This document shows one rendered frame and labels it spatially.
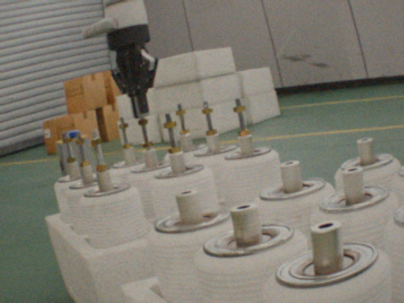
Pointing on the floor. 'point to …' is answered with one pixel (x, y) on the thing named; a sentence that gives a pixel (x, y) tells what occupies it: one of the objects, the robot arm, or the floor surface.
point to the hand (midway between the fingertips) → (140, 106)
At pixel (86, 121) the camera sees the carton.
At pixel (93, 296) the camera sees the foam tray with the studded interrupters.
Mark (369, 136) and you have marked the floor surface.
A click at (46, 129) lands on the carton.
